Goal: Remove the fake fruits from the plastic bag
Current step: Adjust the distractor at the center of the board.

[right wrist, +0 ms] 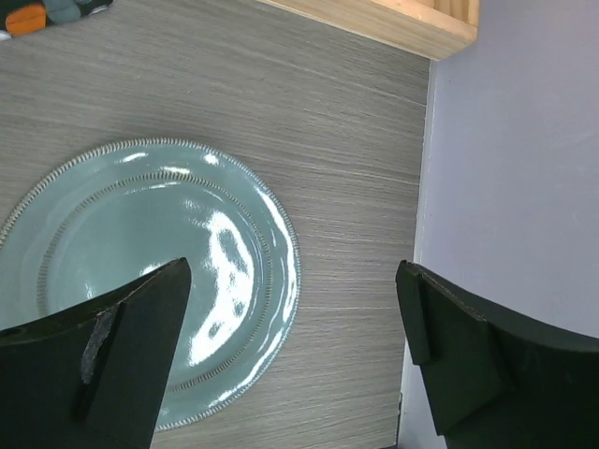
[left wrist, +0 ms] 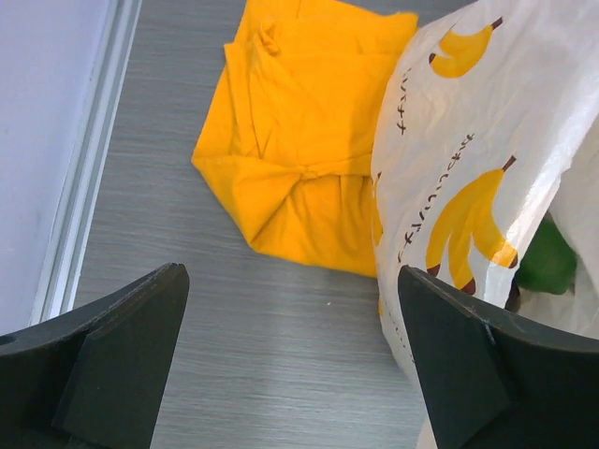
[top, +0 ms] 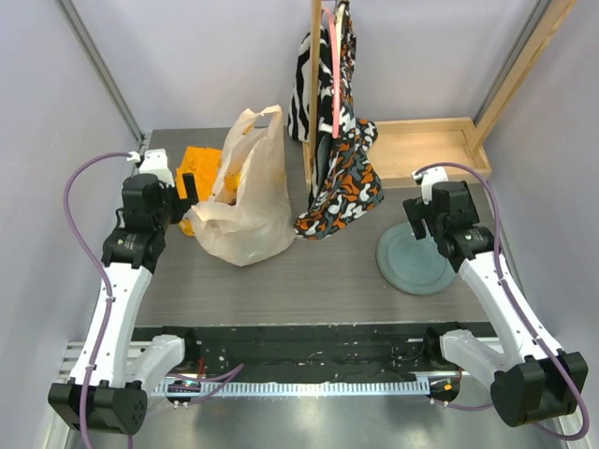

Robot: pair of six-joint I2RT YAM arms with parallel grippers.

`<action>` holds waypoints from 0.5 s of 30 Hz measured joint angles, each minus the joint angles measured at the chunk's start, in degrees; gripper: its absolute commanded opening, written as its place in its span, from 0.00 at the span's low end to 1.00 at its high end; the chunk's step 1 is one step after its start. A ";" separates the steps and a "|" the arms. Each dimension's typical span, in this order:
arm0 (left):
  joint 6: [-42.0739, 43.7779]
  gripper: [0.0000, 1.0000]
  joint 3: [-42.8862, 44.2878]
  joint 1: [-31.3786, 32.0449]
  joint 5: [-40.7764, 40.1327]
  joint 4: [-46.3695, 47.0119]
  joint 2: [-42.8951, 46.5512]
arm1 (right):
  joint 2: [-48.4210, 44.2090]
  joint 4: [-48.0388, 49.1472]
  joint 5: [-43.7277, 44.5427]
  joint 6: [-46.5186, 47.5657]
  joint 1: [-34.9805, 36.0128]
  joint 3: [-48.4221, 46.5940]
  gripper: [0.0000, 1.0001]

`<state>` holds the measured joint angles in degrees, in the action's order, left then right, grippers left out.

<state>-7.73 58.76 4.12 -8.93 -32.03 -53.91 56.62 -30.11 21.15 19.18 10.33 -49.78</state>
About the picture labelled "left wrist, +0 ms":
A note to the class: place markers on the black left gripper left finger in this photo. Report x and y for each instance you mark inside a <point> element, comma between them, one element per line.
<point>94,377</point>

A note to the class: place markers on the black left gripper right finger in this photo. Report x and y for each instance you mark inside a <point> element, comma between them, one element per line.
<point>494,379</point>

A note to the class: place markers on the green fake fruit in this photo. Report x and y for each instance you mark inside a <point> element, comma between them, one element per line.
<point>549,264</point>

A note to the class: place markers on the banana print plastic bag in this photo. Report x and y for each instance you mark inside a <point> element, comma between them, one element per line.
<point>488,125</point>

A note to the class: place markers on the folded orange cloth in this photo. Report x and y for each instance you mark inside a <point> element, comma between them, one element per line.
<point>287,143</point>

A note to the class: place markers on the aluminium frame rail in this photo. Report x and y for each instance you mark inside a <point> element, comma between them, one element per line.
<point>60,274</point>

